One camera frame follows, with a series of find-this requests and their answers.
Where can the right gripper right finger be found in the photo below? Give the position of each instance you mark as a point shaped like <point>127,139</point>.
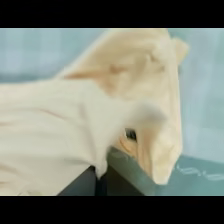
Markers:
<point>120,185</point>

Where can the cream shirt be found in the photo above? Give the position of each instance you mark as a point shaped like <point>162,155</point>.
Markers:
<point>60,126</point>

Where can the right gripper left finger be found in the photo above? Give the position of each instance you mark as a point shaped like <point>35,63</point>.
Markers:
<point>81,185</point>

